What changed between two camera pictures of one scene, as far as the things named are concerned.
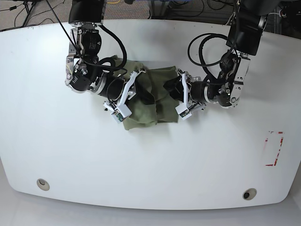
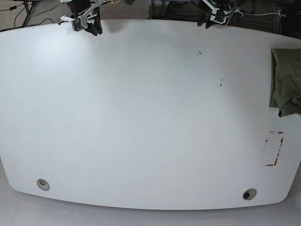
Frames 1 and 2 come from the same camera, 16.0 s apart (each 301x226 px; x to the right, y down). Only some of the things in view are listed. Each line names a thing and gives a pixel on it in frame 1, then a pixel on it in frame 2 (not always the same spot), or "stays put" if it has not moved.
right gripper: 120,90 → 80,20
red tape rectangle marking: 279,151 stays put
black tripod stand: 28,12 stays put
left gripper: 194,90 → 219,13
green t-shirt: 153,101 → 286,94
